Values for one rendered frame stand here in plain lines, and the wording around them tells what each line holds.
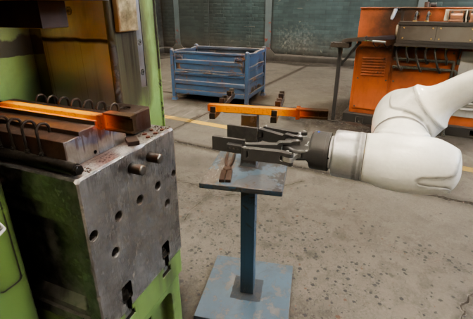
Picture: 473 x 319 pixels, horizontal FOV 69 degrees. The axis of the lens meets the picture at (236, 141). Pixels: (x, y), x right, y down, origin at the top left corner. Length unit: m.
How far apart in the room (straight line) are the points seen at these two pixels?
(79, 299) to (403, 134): 0.89
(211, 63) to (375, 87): 2.08
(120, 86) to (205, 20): 8.55
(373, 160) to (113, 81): 0.83
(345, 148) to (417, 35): 3.35
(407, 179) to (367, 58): 3.55
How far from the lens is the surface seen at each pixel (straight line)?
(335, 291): 1.84
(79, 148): 0.88
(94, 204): 0.86
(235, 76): 4.60
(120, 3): 1.15
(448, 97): 0.75
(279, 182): 1.26
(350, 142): 0.64
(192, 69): 4.88
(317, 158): 0.65
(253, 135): 0.75
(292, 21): 8.61
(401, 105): 0.74
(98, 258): 0.93
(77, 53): 1.25
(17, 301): 1.09
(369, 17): 4.13
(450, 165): 0.65
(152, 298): 1.22
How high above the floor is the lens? 1.26
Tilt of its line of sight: 21 degrees down
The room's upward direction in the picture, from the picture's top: straight up
